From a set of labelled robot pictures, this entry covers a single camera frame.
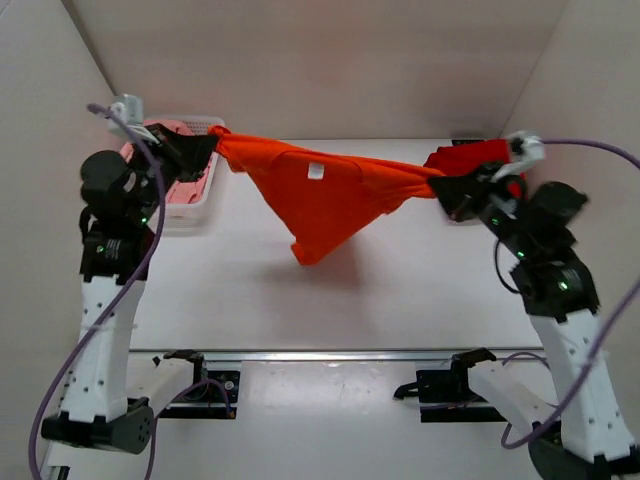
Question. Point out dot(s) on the red folded t shirt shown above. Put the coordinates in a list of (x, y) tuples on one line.
[(460, 159)]

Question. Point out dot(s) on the pink t shirt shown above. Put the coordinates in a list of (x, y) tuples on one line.
[(190, 193)]

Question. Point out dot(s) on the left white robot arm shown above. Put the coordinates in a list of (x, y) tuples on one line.
[(100, 411)]

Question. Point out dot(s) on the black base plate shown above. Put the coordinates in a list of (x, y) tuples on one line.
[(444, 395), (217, 392)]

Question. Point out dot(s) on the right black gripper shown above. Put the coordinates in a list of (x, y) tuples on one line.
[(456, 192)]

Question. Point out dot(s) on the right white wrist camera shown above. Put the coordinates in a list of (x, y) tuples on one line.
[(525, 150)]

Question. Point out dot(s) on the white plastic basket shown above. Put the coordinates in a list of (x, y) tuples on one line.
[(143, 191)]

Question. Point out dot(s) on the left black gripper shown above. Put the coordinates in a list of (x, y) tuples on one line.
[(197, 150)]

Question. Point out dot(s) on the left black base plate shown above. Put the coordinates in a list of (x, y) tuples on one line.
[(217, 392)]

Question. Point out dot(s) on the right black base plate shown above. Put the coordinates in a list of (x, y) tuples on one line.
[(444, 395)]

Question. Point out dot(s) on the orange t shirt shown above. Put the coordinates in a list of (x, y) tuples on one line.
[(323, 199)]

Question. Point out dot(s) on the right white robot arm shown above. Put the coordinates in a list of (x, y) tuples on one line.
[(583, 435)]

